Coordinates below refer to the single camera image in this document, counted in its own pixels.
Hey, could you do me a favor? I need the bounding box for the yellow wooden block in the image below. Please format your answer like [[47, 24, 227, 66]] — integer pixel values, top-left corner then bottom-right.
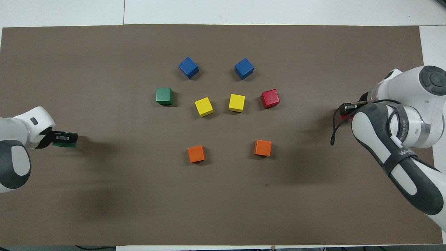
[[194, 97, 214, 117], [228, 93, 246, 113]]

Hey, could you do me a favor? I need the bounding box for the blue wooden block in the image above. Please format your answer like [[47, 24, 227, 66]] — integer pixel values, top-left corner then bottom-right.
[[178, 56, 200, 80], [234, 58, 255, 81]]

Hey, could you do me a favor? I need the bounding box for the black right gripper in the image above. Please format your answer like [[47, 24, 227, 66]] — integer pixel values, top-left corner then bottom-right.
[[339, 91, 371, 115]]

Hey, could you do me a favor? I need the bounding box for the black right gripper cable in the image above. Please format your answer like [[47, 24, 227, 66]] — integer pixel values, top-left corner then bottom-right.
[[330, 99, 401, 146]]

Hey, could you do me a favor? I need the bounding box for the black floor cable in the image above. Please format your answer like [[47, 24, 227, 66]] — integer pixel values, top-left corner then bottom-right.
[[75, 245, 116, 251]]

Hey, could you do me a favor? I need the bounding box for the orange wooden block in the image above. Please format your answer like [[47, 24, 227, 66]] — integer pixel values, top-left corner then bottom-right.
[[187, 145, 206, 163], [254, 139, 272, 157]]

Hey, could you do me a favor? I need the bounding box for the brown table mat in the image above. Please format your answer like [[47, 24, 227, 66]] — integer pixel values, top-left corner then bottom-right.
[[0, 24, 443, 246]]

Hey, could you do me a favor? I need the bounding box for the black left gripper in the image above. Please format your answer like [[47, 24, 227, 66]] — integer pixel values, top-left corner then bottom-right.
[[35, 127, 78, 150]]

